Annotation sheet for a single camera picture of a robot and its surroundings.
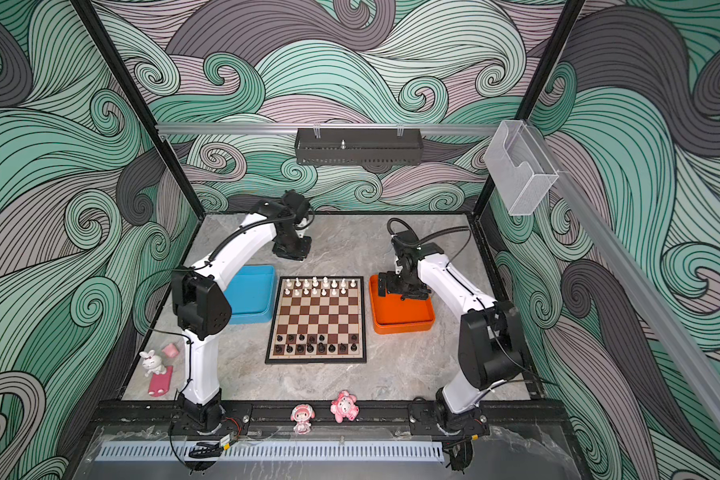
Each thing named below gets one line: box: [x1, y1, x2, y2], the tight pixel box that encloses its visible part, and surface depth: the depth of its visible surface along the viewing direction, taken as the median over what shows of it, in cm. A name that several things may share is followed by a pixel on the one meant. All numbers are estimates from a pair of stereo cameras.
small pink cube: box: [162, 343, 179, 358], surface depth 85 cm
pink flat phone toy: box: [148, 366, 174, 397], surface depth 80 cm
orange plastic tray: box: [369, 275, 436, 334], surface depth 91 cm
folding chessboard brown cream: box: [265, 276, 367, 364], surface depth 91 cm
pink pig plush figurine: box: [330, 390, 360, 424], surface depth 74 cm
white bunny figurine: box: [139, 350, 167, 377], surface depth 77 cm
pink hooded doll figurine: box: [290, 404, 316, 434], surface depth 73 cm
